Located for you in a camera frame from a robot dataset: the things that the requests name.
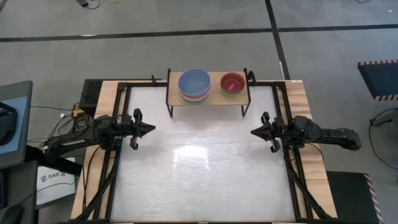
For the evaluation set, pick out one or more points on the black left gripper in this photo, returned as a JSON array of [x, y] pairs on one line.
[[136, 129]]

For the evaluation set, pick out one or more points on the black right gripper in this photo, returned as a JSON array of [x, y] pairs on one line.
[[273, 132]]

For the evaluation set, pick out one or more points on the green small bowl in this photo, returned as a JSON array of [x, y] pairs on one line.
[[232, 94]]

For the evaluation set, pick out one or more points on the white large bowl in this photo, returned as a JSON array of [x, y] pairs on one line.
[[194, 100]]

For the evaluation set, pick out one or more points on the red large bowl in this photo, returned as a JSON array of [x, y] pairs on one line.
[[194, 98]]

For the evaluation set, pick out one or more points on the pink small bowl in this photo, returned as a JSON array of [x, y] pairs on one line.
[[233, 83]]

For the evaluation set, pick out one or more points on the teal large bowl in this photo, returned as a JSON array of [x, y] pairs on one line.
[[194, 82]]

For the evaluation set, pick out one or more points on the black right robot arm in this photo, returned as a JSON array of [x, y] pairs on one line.
[[335, 137]]

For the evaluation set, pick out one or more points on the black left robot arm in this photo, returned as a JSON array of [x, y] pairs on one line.
[[77, 141]]

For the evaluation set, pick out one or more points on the small black shelf clamp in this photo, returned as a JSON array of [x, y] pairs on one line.
[[153, 78]]

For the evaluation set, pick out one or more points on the large black shelf clamp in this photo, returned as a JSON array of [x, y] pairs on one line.
[[250, 76]]

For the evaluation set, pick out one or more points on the yellow connector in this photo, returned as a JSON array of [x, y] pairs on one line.
[[77, 112]]

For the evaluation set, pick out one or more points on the black platform with striped edge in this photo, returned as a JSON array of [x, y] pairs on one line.
[[348, 199]]

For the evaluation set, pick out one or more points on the grey floor device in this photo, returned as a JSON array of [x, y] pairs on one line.
[[385, 117]]

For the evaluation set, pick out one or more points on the blue pad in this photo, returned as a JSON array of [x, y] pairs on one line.
[[20, 124]]

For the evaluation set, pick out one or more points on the blue mat with striped edge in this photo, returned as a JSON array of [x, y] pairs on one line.
[[381, 79]]

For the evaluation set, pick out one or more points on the grey side cart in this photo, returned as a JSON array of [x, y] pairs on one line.
[[15, 90]]

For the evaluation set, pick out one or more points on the black power adapter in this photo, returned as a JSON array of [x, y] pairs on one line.
[[83, 2]]

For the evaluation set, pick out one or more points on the black computer mouse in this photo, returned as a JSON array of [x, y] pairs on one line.
[[11, 214]]

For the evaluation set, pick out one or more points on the black table frame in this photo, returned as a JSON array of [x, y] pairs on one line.
[[143, 84]]

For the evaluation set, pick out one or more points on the wooden shelf with black frame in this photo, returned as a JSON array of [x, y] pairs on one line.
[[217, 98]]

